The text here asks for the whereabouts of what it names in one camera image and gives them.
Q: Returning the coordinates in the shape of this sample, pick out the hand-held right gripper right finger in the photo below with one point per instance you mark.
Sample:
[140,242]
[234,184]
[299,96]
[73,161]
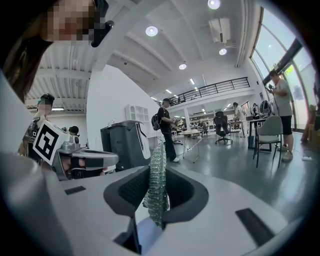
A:
[225,225]

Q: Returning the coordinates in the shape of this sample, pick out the white power strip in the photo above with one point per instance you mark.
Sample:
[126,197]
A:
[307,158]

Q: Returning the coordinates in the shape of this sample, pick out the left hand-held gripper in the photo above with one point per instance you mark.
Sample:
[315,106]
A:
[46,141]

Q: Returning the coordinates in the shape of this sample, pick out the white ceiling air conditioner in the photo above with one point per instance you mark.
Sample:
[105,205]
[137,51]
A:
[220,30]

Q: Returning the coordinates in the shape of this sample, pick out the black head-mounted camera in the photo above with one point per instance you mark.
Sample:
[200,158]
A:
[101,30]

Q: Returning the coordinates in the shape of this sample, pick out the white shelf cabinet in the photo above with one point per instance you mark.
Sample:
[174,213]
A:
[136,113]

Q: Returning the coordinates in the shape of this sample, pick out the black mezzanine railing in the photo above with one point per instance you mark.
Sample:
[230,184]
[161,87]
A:
[212,88]

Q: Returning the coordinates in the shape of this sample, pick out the round ceiling light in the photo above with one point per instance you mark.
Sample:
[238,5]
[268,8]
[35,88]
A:
[214,3]
[223,51]
[182,66]
[151,31]

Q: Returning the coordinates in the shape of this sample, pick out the large window wall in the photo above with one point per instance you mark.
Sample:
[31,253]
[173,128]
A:
[280,50]

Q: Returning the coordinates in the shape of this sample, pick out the green cleaning cloth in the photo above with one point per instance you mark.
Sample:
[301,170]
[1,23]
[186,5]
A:
[157,180]

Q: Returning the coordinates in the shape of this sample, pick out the grey chair with black legs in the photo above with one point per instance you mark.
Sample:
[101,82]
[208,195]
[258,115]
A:
[270,130]

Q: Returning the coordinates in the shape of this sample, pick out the person's head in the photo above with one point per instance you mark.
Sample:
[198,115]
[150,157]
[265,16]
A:
[70,22]

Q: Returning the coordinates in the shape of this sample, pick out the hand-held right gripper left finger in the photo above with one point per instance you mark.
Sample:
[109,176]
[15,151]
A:
[75,212]

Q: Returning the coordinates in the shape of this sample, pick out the round folding table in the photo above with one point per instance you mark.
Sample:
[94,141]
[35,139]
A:
[190,133]

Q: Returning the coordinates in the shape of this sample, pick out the person's left hand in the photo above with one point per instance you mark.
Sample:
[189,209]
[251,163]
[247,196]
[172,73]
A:
[67,167]

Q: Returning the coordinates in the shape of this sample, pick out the black office chair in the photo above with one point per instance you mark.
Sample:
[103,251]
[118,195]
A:
[222,125]

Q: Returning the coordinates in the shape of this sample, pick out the dark grey machine cabinet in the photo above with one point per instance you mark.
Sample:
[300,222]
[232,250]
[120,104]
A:
[125,145]

